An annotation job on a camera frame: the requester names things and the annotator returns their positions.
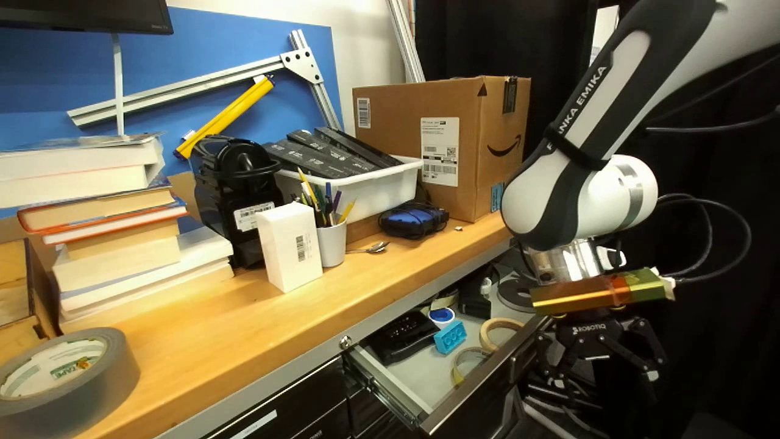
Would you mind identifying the yellow bar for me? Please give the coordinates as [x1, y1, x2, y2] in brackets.
[175, 75, 272, 159]

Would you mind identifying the black monitor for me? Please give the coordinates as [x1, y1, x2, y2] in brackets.
[0, 0, 174, 34]

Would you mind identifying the white pen cup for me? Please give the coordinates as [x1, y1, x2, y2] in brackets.
[317, 225, 345, 267]

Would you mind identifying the blue block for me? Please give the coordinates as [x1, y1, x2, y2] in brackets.
[433, 321, 466, 355]

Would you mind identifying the small white box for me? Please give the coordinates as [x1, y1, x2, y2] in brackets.
[256, 201, 322, 293]

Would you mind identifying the blue pin board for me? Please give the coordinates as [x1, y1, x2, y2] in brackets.
[0, 7, 341, 176]

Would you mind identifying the grey duct tape roll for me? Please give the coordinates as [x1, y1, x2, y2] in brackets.
[0, 326, 141, 439]

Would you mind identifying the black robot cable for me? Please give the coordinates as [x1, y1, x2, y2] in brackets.
[644, 99, 780, 288]

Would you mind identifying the black box in drawer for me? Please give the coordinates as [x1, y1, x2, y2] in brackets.
[362, 310, 436, 364]

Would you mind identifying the beige masking tape roll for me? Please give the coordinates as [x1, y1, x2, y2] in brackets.
[477, 317, 522, 354]

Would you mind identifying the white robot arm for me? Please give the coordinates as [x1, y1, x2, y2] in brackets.
[500, 0, 746, 379]

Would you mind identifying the white plastic bin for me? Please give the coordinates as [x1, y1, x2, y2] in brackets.
[308, 155, 421, 225]

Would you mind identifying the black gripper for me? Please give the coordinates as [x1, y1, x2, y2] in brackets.
[544, 311, 668, 431]

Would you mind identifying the aluminium frame rail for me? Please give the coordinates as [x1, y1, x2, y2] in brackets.
[69, 29, 341, 128]

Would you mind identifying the cardboard box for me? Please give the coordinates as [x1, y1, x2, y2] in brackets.
[353, 75, 532, 221]

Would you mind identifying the white metal drawer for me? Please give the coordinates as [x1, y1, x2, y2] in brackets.
[343, 262, 545, 439]

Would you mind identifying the stack of books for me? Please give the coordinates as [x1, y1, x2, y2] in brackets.
[0, 133, 232, 323]

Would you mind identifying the blue black pouch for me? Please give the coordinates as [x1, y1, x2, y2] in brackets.
[381, 201, 449, 238]

